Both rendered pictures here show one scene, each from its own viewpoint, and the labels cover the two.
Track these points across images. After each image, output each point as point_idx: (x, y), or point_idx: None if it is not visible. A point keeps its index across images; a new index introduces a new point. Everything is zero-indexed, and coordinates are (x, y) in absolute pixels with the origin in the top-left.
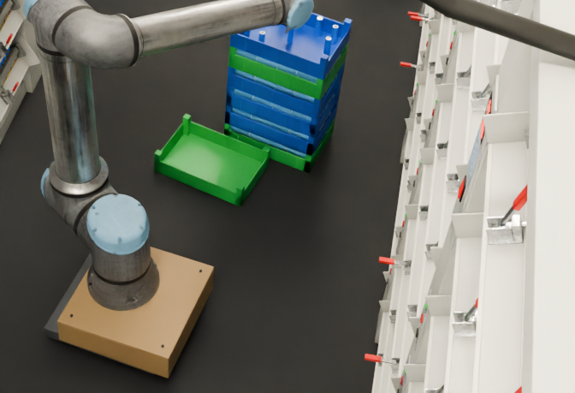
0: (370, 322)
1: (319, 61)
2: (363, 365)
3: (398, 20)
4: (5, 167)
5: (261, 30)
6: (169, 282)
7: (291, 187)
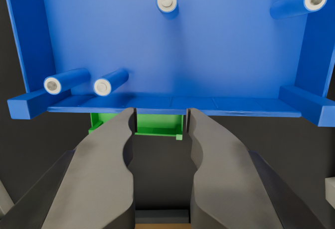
0: (319, 185)
1: (268, 45)
2: (319, 216)
3: None
4: (5, 169)
5: (87, 8)
6: None
7: None
